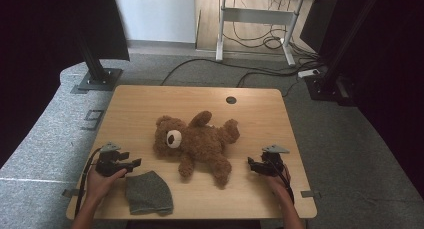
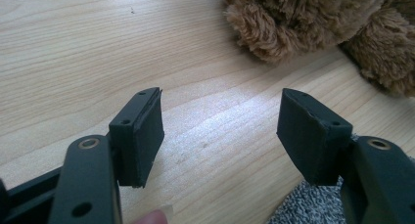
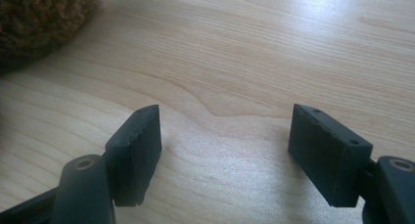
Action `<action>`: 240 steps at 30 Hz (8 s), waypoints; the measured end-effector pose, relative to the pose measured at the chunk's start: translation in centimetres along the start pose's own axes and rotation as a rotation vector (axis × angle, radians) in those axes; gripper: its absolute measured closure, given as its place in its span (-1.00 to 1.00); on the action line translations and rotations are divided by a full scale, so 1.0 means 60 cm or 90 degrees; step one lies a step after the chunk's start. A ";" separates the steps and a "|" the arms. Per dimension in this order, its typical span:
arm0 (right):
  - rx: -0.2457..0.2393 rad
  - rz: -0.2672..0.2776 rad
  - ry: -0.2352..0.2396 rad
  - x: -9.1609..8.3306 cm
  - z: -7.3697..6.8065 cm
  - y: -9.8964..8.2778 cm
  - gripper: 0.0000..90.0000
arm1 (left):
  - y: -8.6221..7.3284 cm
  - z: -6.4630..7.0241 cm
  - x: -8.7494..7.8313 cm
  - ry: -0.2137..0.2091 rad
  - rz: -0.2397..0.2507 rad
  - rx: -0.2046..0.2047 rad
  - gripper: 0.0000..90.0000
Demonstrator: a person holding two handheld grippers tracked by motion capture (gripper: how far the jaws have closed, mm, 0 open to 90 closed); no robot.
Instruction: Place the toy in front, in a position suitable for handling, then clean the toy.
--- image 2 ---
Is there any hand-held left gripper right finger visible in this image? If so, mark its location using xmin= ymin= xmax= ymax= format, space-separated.
xmin=276 ymin=87 xmax=353 ymax=187

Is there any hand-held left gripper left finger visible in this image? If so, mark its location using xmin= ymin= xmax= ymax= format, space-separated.
xmin=109 ymin=86 xmax=165 ymax=189

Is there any brown plush teddy bear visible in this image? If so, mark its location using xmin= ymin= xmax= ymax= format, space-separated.
xmin=220 ymin=0 xmax=415 ymax=98

